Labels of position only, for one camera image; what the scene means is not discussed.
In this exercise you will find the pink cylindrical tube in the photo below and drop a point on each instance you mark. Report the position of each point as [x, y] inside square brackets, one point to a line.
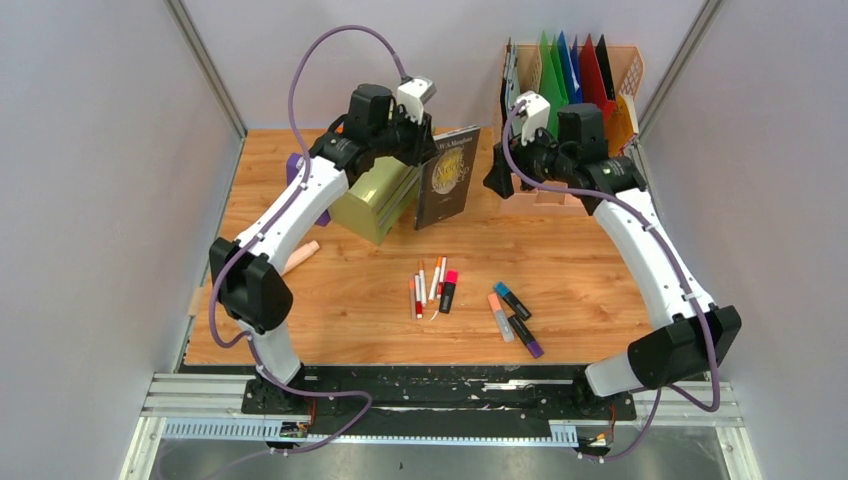
[300, 255]

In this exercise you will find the green plastic folder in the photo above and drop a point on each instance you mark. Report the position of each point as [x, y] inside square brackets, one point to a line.
[552, 84]

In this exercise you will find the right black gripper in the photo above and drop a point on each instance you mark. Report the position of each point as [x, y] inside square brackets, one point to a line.
[499, 178]

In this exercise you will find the green drawer cabinet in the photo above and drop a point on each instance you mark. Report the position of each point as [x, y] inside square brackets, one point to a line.
[372, 206]

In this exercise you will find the orange grey highlighter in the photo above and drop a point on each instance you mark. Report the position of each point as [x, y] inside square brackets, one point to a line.
[500, 317]

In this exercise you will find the red plastic folder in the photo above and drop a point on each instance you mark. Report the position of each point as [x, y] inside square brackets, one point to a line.
[596, 76]

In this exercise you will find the red white marker pen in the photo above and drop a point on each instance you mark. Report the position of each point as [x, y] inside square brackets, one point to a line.
[418, 297]

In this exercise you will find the blue plastic folder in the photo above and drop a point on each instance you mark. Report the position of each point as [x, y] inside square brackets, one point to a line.
[569, 60]

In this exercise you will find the pink capped black highlighter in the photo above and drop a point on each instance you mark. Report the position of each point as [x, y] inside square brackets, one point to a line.
[448, 291]

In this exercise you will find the red tipped white pen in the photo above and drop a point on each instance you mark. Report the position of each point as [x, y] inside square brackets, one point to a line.
[441, 277]

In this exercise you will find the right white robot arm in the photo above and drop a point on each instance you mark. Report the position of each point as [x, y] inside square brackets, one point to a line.
[691, 333]

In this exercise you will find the grey thin marker pen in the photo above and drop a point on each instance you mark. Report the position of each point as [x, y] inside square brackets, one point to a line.
[412, 284]

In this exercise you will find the black mounting base rail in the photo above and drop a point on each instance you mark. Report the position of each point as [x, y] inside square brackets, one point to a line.
[424, 405]

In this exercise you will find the orange tipped white pen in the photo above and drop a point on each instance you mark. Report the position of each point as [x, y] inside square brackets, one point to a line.
[423, 292]

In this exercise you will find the blue capped black marker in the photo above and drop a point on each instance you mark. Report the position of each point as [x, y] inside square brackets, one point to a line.
[509, 297]

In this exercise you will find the black paperback book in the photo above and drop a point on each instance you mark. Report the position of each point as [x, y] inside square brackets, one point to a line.
[446, 179]

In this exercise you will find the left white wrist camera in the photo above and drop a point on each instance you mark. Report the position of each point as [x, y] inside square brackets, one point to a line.
[412, 95]

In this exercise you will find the orange white marker pen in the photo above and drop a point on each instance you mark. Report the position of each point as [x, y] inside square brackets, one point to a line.
[436, 278]

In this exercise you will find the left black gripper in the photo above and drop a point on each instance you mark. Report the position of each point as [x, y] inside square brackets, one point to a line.
[423, 142]

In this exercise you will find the pink file organizer rack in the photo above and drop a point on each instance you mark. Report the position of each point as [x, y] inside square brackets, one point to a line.
[627, 68]

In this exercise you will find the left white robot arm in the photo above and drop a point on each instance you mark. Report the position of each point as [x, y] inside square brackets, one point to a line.
[247, 271]

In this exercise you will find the yellow book in rack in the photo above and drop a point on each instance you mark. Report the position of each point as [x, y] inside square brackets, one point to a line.
[622, 127]

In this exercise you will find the purple stapler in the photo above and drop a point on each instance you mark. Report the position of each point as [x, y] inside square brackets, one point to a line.
[292, 169]

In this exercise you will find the grey clipboard with papers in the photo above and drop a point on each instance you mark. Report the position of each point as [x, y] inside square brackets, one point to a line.
[514, 77]

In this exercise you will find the purple highlighter marker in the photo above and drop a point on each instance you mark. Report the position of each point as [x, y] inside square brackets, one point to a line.
[526, 337]

